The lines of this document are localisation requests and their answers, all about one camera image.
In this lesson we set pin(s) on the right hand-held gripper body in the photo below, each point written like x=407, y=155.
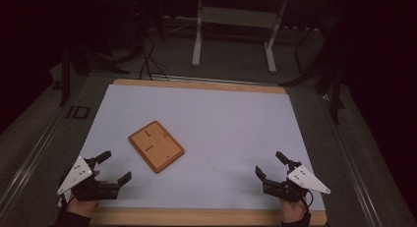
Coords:
x=305, y=181

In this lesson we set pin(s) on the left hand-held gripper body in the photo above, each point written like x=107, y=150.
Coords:
x=82, y=174

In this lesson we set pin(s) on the wooden photo frame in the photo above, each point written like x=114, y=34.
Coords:
x=157, y=148

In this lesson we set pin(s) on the person's left hand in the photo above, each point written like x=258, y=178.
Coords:
x=80, y=207

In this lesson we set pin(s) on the person's right hand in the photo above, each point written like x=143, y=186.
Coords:
x=293, y=212

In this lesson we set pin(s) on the white table sheet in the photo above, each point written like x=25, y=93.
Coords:
x=229, y=138

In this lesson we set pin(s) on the dark floor plate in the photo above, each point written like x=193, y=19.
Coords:
x=78, y=112

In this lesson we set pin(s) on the black stand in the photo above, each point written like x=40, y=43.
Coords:
x=65, y=79

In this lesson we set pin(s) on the metal floor rail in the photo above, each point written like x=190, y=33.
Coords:
x=29, y=161
x=350, y=161

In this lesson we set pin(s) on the white metal desk frame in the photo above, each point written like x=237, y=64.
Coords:
x=196, y=50

